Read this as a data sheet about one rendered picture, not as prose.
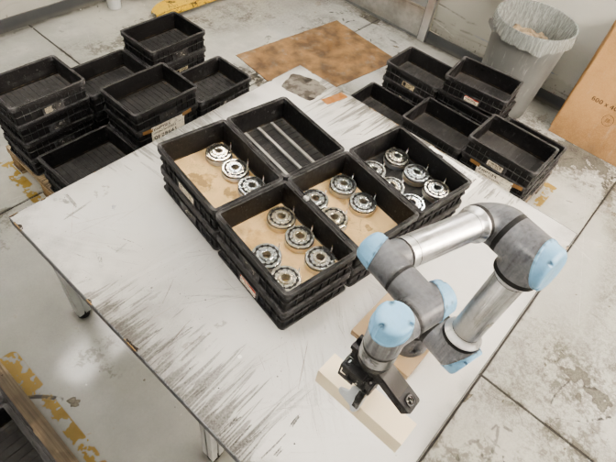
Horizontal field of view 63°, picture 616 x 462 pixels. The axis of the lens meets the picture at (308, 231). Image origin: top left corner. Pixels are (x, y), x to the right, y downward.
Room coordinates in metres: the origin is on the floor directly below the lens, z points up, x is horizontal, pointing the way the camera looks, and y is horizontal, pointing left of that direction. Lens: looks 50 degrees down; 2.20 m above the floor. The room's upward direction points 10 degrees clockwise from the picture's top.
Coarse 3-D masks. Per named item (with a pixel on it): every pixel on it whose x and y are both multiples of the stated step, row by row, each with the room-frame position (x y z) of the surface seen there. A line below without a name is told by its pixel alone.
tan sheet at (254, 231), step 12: (264, 216) 1.18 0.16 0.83; (240, 228) 1.11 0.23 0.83; (252, 228) 1.12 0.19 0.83; (264, 228) 1.13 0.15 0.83; (252, 240) 1.06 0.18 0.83; (264, 240) 1.07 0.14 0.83; (276, 240) 1.08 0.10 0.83; (288, 252) 1.04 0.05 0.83; (288, 264) 0.99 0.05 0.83; (300, 264) 1.00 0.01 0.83; (312, 276) 0.96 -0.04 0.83
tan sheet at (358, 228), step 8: (320, 184) 1.39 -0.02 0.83; (328, 184) 1.40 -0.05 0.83; (328, 192) 1.36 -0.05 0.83; (328, 200) 1.32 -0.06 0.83; (336, 200) 1.33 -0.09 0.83; (344, 200) 1.33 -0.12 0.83; (344, 208) 1.29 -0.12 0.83; (376, 208) 1.32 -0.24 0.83; (352, 216) 1.26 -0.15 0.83; (376, 216) 1.28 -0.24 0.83; (384, 216) 1.29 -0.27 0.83; (352, 224) 1.22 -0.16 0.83; (360, 224) 1.23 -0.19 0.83; (368, 224) 1.24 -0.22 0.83; (376, 224) 1.24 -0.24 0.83; (384, 224) 1.25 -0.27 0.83; (392, 224) 1.26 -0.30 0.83; (352, 232) 1.18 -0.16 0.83; (360, 232) 1.19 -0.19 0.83; (368, 232) 1.20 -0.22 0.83; (384, 232) 1.21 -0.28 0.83; (360, 240) 1.15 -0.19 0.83
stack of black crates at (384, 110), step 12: (372, 84) 2.86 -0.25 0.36; (360, 96) 2.76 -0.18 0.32; (372, 96) 2.86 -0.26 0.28; (384, 96) 2.81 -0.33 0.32; (396, 96) 2.76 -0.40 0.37; (372, 108) 2.74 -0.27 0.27; (384, 108) 2.76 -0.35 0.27; (396, 108) 2.75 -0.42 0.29; (408, 108) 2.71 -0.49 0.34; (396, 120) 2.66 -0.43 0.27
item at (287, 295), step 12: (264, 192) 1.21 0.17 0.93; (240, 204) 1.13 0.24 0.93; (216, 216) 1.06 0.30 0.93; (228, 228) 1.02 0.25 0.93; (240, 240) 0.98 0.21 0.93; (252, 252) 0.94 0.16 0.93; (336, 264) 0.95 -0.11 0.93; (264, 276) 0.87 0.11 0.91; (324, 276) 0.91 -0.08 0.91; (276, 288) 0.83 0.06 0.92; (300, 288) 0.84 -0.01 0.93
